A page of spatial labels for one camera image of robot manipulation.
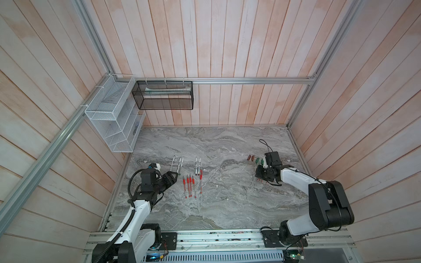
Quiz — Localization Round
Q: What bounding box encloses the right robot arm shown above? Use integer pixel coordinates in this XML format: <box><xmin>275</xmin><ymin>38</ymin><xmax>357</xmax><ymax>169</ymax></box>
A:
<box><xmin>255</xmin><ymin>151</ymin><xmax>355</xmax><ymax>245</ymax></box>

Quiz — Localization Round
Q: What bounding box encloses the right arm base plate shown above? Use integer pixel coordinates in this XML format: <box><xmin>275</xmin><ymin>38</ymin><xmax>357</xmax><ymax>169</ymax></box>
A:
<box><xmin>260</xmin><ymin>229</ymin><xmax>309</xmax><ymax>248</ymax></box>

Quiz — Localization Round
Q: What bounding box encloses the red gel pen long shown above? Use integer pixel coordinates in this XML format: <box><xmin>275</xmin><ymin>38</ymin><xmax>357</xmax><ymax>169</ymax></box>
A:
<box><xmin>191</xmin><ymin>177</ymin><xmax>197</xmax><ymax>198</ymax></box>

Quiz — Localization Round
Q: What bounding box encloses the aluminium front rail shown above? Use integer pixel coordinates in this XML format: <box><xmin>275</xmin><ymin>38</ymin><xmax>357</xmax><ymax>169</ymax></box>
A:
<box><xmin>82</xmin><ymin>228</ymin><xmax>357</xmax><ymax>255</ymax></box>

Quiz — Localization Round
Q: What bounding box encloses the white wire mesh shelf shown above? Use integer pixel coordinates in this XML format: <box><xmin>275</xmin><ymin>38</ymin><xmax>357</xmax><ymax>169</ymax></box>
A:
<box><xmin>85</xmin><ymin>74</ymin><xmax>146</xmax><ymax>153</ymax></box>

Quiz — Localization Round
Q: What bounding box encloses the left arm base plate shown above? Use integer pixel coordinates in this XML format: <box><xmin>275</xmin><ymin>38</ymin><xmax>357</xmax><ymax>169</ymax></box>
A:
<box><xmin>150</xmin><ymin>232</ymin><xmax>178</xmax><ymax>251</ymax></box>

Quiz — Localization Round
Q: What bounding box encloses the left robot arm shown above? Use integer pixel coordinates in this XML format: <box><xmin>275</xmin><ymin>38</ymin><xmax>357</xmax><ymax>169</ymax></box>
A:
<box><xmin>91</xmin><ymin>163</ymin><xmax>179</xmax><ymax>263</ymax></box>

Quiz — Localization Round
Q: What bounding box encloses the green marker pen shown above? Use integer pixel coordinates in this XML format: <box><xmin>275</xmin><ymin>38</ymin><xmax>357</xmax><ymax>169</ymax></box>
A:
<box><xmin>177</xmin><ymin>157</ymin><xmax>183</xmax><ymax>174</ymax></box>
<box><xmin>177</xmin><ymin>157</ymin><xmax>184</xmax><ymax>173</ymax></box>
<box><xmin>169</xmin><ymin>155</ymin><xmax>175</xmax><ymax>172</ymax></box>

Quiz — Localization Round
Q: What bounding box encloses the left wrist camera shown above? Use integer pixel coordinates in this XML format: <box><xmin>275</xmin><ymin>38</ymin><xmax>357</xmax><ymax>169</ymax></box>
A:
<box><xmin>148</xmin><ymin>163</ymin><xmax>161</xmax><ymax>171</ymax></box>

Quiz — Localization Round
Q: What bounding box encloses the black wire mesh basket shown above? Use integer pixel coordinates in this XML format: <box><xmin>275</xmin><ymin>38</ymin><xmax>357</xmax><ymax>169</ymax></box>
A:
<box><xmin>132</xmin><ymin>81</ymin><xmax>194</xmax><ymax>110</ymax></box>

